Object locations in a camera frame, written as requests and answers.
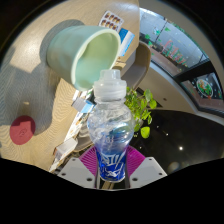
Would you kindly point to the blister pack of pills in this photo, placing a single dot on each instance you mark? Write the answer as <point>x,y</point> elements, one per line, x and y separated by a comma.
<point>111,20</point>

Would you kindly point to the pale green mug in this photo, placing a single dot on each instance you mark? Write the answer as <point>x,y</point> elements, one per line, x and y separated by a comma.
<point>66,50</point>

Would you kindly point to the clear blue-labelled drink bottle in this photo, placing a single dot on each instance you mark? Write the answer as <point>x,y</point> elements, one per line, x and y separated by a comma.
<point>111,133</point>

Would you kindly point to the light blue carton box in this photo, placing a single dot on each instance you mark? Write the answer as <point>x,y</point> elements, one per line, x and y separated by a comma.
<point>81,105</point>

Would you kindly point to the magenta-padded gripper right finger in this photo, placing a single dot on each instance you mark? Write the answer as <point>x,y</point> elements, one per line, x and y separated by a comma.
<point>148,171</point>

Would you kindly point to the flat blue and white box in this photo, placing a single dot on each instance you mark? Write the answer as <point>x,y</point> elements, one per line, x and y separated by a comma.
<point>126,40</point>

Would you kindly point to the green potted plant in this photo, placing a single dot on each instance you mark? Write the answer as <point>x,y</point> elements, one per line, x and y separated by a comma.
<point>140,106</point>

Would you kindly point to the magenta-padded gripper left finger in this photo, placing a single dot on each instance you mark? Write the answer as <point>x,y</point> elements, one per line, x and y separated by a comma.
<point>75,171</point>

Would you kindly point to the window with festive decals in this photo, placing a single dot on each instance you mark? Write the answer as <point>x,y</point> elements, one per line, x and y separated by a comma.
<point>186,66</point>

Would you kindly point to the flat round red coaster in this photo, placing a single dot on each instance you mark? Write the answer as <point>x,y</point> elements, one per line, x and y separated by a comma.
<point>22,130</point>

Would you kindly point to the colourful printed leaflet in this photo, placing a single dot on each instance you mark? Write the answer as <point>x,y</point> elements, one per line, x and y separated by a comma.
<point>76,125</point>

